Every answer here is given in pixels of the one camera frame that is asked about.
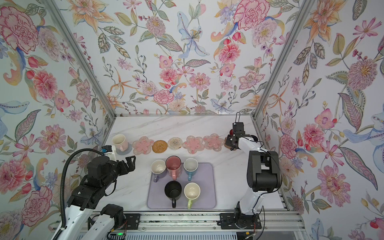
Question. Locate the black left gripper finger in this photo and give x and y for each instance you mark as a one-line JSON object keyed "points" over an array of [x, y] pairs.
{"points": [[125, 169], [129, 163]]}

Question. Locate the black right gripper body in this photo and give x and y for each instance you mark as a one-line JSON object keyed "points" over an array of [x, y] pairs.
{"points": [[229, 141]]}

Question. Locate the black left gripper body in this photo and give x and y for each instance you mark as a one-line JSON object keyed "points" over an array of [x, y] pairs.
{"points": [[114, 171]]}

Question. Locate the grey round coaster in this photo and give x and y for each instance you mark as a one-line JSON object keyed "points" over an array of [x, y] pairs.
{"points": [[125, 152]]}

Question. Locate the cream mug pink handle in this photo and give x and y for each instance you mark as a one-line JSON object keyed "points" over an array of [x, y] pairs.
{"points": [[120, 142]]}

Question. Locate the cream mug purple handle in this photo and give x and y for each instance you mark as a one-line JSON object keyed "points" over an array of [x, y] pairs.
{"points": [[159, 170]]}

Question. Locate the woven tan round coaster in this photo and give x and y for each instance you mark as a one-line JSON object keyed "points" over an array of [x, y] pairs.
{"points": [[159, 146]]}

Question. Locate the colourful patterned round coaster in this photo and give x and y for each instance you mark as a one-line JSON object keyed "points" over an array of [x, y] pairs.
{"points": [[175, 143]]}

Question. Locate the black mug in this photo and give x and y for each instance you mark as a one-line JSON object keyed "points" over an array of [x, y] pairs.
{"points": [[173, 191]]}

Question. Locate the cream mug green handle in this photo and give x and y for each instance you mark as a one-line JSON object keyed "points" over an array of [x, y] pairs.
{"points": [[192, 192]]}

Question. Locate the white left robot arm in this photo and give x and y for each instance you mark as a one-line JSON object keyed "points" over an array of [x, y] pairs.
{"points": [[79, 208]]}

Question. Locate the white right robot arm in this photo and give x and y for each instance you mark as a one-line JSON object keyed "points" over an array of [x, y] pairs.
{"points": [[263, 171]]}

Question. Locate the cork paw coaster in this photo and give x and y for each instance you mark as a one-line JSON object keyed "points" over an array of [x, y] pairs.
{"points": [[230, 147]]}

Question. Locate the lilac tray mat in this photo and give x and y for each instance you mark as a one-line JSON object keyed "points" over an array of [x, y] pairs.
{"points": [[157, 199]]}

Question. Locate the aluminium corner post right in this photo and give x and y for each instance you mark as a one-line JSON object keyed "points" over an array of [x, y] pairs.
{"points": [[302, 15]]}

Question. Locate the aluminium corner post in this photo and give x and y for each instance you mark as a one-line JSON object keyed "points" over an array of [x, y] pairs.
{"points": [[68, 36], [302, 15]]}

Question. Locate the white mug blue handle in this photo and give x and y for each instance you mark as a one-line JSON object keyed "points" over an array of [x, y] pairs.
{"points": [[191, 166]]}

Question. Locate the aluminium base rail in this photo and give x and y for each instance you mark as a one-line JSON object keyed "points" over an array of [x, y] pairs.
{"points": [[194, 225]]}

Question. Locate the aluminium corner post left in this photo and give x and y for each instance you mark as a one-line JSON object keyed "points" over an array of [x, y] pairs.
{"points": [[68, 36]]}

